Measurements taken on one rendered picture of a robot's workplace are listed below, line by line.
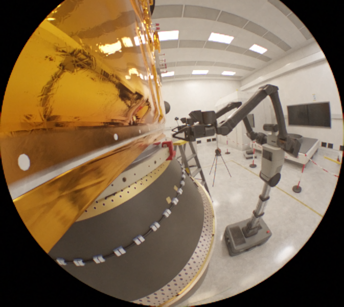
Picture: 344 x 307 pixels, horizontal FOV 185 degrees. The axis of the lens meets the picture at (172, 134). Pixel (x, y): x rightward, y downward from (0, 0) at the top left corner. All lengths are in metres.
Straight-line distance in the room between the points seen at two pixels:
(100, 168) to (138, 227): 0.30
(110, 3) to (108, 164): 0.23
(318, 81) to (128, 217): 7.69
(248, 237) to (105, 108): 1.88
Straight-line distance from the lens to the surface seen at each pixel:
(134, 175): 0.35
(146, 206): 0.42
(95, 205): 0.37
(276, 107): 0.77
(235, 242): 1.77
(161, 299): 0.64
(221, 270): 1.88
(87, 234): 0.40
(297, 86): 7.83
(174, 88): 8.50
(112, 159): 0.18
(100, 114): 0.16
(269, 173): 1.11
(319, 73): 7.54
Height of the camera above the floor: 1.82
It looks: 5 degrees down
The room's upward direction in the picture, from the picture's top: 8 degrees counter-clockwise
